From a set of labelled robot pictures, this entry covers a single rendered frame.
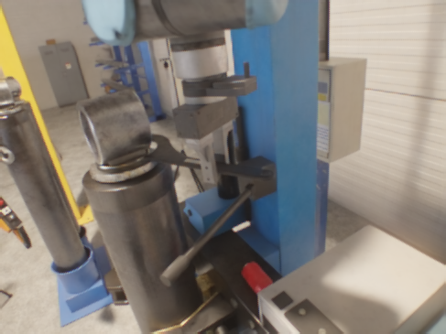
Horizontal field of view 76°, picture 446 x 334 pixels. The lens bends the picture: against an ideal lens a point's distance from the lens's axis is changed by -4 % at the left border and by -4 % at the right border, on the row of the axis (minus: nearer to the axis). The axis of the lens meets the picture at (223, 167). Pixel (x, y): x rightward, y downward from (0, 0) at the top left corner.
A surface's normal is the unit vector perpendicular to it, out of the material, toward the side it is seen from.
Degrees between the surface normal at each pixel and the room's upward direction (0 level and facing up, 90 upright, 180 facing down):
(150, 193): 90
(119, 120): 70
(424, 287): 0
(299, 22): 90
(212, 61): 91
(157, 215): 90
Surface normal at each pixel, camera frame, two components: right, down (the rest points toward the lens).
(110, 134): 0.57, 0.15
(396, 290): -0.12, -0.89
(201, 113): 0.84, 0.14
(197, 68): -0.04, 0.45
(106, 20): -0.58, 0.42
